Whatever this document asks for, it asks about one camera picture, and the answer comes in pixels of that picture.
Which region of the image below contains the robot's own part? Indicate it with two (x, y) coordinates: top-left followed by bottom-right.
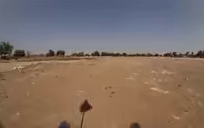
(129, 122), (142, 128)
(58, 120), (71, 128)

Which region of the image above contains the row of distant trees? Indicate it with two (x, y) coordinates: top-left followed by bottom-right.
(0, 41), (204, 60)

